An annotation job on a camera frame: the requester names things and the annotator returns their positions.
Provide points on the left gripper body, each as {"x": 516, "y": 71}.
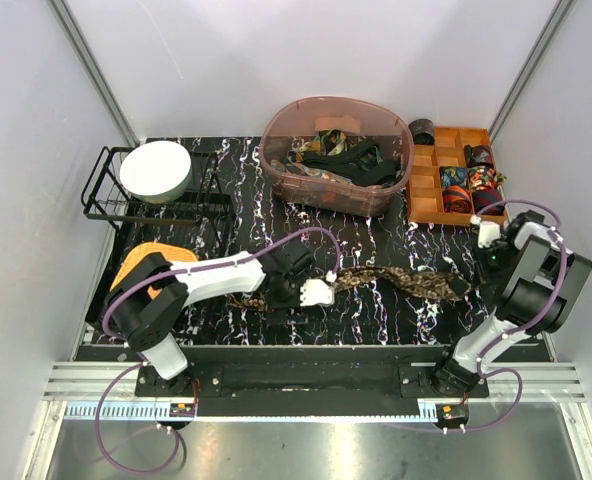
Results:
{"x": 287, "y": 296}

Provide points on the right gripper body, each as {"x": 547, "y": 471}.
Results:
{"x": 493, "y": 262}

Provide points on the brown floral patterned tie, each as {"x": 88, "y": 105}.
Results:
{"x": 422, "y": 284}

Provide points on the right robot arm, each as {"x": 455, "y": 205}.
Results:
{"x": 534, "y": 281}

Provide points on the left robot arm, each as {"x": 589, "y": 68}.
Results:
{"x": 143, "y": 308}

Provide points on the maroon striped rolled tie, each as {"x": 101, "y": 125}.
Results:
{"x": 487, "y": 202}

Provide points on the orange striped rolled tie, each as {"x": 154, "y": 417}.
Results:
{"x": 456, "y": 199}

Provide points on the red floral rolled tie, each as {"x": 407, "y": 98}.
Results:
{"x": 484, "y": 177}

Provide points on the orange wooden divided tray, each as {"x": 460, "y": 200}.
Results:
{"x": 424, "y": 191}

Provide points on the blue patterned rolled tie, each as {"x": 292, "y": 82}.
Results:
{"x": 453, "y": 176}

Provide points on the dark maroon rolled tie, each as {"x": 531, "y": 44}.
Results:
{"x": 479, "y": 155}

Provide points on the orange woven bamboo tray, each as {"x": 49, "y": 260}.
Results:
{"x": 141, "y": 257}

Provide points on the brown translucent plastic tub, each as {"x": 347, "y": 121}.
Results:
{"x": 303, "y": 119}

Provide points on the dark grey rolled tie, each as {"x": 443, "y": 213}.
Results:
{"x": 423, "y": 131}

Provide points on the black tie in tub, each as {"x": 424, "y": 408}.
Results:
{"x": 362, "y": 164}

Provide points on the colourful patterned tie in tub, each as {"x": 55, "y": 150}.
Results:
{"x": 326, "y": 142}

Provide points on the white round container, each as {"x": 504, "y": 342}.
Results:
{"x": 156, "y": 172}

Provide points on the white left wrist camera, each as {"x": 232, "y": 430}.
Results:
{"x": 316, "y": 292}

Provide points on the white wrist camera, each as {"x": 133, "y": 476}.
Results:
{"x": 487, "y": 232}
{"x": 316, "y": 292}

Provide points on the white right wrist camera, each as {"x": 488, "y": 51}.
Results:
{"x": 487, "y": 232}

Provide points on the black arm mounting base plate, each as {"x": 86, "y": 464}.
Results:
{"x": 403, "y": 370}

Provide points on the black wire dish rack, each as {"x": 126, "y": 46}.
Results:
{"x": 200, "y": 219}

